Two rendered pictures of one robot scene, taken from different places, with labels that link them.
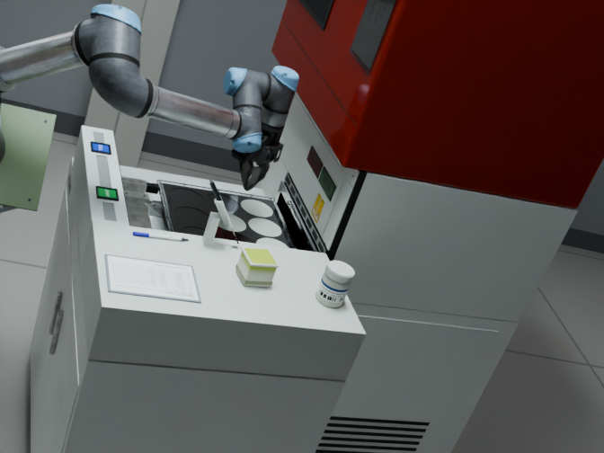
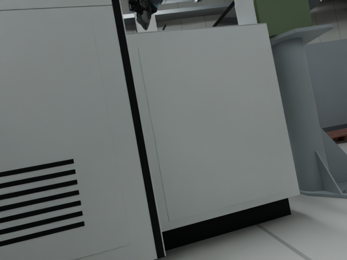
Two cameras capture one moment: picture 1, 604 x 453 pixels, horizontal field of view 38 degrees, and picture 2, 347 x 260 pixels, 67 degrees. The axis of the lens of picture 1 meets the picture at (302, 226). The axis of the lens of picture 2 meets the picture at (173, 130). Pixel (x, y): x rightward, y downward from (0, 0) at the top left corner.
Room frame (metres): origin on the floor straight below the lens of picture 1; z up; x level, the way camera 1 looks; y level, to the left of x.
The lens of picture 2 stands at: (3.56, 0.47, 0.41)
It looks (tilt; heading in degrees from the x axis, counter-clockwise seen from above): 2 degrees up; 190
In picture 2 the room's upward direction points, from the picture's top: 10 degrees counter-clockwise
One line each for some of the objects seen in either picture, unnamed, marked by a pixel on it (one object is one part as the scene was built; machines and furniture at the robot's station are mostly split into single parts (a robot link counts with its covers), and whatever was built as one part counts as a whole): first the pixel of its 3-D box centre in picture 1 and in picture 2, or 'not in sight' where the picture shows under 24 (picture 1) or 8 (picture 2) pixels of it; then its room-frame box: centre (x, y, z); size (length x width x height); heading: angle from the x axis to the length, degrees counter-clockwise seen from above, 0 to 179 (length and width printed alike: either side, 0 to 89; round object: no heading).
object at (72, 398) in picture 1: (155, 370); (185, 135); (2.09, 0.26, 0.41); 0.96 x 0.64 x 0.82; 24
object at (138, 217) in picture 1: (134, 222); not in sight; (2.08, 0.43, 0.87); 0.36 x 0.08 x 0.03; 24
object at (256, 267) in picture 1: (256, 267); not in sight; (1.84, 0.07, 1.00); 0.07 x 0.07 x 0.07; 32
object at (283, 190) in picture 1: (296, 230); not in sight; (2.31, 0.01, 0.89); 0.44 x 0.02 x 0.10; 24
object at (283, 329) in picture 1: (219, 300); not in sight; (1.81, 0.13, 0.89); 0.62 x 0.35 x 0.14; 114
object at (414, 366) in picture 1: (334, 334); (47, 160); (2.61, -0.24, 0.41); 0.82 x 0.70 x 0.82; 24
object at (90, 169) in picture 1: (98, 193); (221, 39); (2.11, 0.55, 0.89); 0.55 x 0.09 x 0.14; 24
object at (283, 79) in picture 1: (279, 89); not in sight; (2.26, 0.18, 1.30); 0.09 x 0.08 x 0.11; 119
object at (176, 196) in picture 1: (229, 222); not in sight; (2.20, 0.20, 0.90); 0.34 x 0.34 x 0.01; 24
